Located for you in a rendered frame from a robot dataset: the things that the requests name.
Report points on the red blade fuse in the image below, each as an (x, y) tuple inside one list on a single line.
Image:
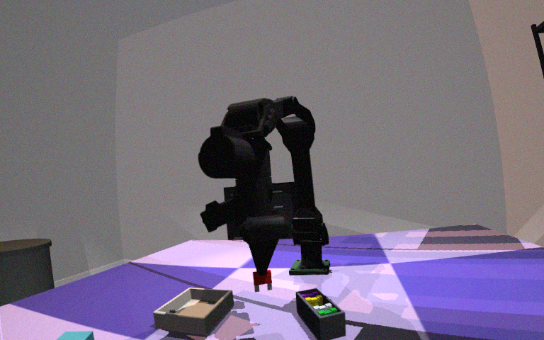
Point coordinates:
[(262, 280)]

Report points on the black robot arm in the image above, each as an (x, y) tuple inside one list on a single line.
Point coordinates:
[(230, 152)]

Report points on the small cyan cube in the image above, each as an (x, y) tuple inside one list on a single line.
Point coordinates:
[(80, 335)]

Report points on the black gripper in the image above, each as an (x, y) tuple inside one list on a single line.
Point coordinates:
[(262, 227)]

